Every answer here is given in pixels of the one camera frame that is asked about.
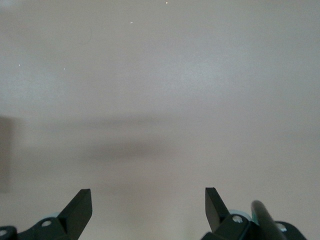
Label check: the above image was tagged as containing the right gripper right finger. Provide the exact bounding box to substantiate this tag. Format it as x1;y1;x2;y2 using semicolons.
200;186;306;240

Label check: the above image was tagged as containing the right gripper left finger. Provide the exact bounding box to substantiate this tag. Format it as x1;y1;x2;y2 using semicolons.
0;188;93;240

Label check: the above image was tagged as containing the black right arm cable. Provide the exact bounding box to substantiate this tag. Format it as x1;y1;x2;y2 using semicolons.
250;199;286;240

